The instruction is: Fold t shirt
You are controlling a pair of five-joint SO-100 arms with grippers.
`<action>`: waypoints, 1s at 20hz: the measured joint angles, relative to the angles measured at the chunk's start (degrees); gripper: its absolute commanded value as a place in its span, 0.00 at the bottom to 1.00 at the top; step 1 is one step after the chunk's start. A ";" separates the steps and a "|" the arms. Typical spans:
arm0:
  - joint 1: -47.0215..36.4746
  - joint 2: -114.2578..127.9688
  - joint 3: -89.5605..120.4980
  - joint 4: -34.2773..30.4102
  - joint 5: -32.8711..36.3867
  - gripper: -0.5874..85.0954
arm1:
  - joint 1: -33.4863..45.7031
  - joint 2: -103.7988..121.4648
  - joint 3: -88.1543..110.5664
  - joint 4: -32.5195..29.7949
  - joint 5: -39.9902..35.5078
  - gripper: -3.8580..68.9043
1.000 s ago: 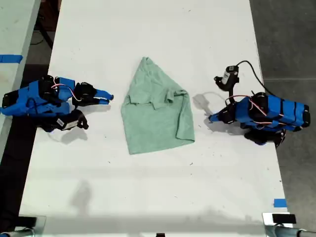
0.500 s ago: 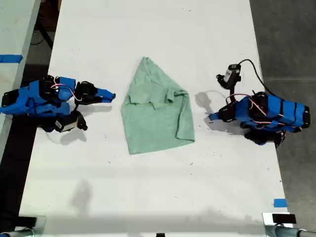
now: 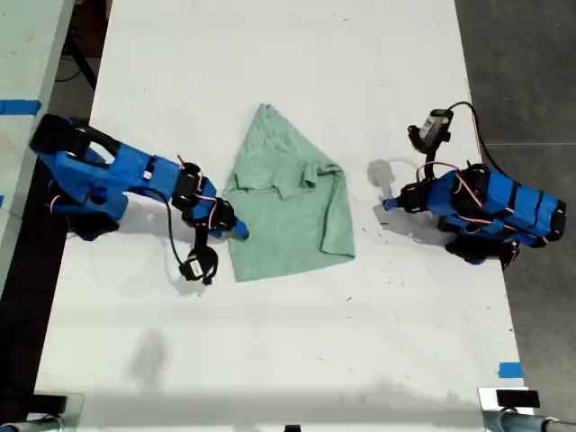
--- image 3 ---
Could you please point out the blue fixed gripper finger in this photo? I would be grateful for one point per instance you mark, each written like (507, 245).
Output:
(393, 201)
(239, 229)

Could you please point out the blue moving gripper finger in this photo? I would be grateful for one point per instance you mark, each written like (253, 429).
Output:
(395, 208)
(219, 234)

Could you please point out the pale green t-shirt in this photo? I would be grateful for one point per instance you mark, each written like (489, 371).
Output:
(288, 202)

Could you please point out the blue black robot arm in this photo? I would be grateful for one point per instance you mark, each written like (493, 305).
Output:
(135, 171)
(517, 198)

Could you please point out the small blue tape square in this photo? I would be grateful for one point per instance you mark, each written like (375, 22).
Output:
(510, 370)

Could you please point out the long blue tape strip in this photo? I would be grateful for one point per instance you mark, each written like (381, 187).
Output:
(20, 107)

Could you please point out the pale side table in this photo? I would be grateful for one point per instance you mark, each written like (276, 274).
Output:
(27, 45)

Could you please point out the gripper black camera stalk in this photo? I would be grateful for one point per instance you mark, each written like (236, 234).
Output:
(201, 238)
(427, 164)

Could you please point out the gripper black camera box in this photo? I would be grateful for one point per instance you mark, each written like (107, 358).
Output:
(200, 266)
(432, 130)

